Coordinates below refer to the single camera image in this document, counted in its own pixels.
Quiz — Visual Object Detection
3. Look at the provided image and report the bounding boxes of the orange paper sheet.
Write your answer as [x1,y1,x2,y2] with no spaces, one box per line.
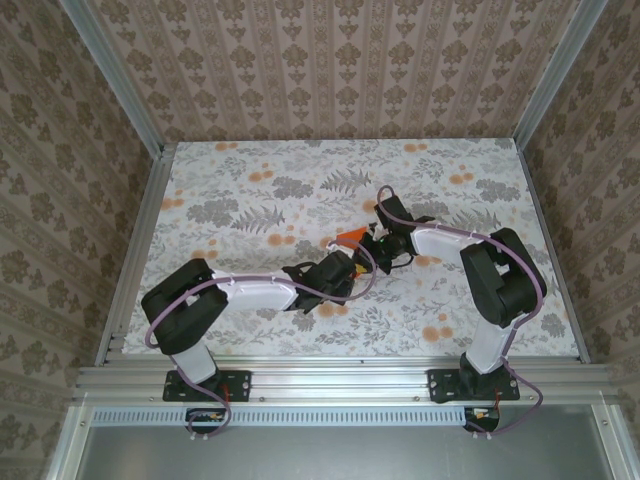
[335,227,371,279]

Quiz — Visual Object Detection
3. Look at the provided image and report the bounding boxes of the floral patterned table cover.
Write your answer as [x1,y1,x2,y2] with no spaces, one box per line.
[119,140,584,359]

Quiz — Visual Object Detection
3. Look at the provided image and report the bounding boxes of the grey metal panel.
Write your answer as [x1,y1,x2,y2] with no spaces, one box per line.
[47,404,640,480]

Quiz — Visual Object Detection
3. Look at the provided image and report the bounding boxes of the black controller board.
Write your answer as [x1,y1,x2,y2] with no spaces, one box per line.
[185,407,231,434]
[462,405,501,433]

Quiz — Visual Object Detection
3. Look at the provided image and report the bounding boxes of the long aluminium mounting rail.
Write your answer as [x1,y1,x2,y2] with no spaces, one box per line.
[74,363,621,404]

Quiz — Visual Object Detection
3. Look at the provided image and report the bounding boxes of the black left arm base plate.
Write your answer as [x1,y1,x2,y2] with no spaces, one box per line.
[163,368,253,403]

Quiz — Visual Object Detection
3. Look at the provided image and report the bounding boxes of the grey slotted cable duct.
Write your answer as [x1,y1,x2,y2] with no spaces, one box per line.
[92,405,469,427]

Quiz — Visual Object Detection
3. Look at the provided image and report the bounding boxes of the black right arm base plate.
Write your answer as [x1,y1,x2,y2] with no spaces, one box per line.
[428,368,521,404]

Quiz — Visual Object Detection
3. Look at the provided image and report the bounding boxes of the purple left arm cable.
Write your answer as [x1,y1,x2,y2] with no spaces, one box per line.
[144,238,377,444]

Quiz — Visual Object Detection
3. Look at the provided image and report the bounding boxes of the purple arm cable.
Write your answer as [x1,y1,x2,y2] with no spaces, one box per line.
[375,185,550,441]
[144,238,377,444]

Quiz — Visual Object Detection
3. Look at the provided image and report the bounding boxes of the aluminium side rail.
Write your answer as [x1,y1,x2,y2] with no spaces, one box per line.
[97,144,175,366]

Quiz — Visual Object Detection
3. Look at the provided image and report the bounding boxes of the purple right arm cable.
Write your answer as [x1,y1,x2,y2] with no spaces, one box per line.
[375,185,550,441]

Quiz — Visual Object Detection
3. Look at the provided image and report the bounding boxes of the aluminium frame post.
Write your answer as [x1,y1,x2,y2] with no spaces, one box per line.
[512,0,609,147]
[62,0,167,157]

